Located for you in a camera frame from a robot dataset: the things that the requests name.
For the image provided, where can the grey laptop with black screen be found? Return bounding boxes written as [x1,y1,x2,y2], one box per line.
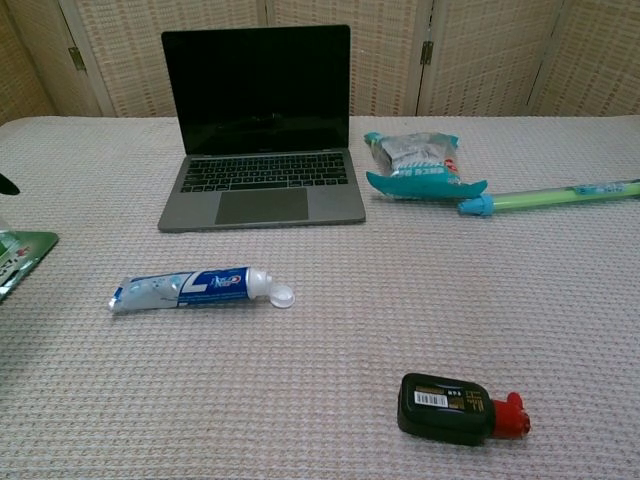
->
[157,24,367,233]

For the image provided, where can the black bottle with red cap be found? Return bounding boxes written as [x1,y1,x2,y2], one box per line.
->
[396,372,533,448]

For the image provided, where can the pale pink woven tablecloth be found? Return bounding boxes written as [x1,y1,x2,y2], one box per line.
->
[0,114,640,480]

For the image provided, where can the teal plastic snack bag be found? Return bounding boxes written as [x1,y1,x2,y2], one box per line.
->
[363,130,489,203]

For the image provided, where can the beige woven folding screen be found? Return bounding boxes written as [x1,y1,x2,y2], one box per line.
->
[0,0,640,127]

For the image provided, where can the blue white toothpaste tube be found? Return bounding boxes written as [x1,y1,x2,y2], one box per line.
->
[108,266,296,315]

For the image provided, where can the green blue toothbrush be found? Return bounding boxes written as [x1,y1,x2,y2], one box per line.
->
[458,180,640,218]

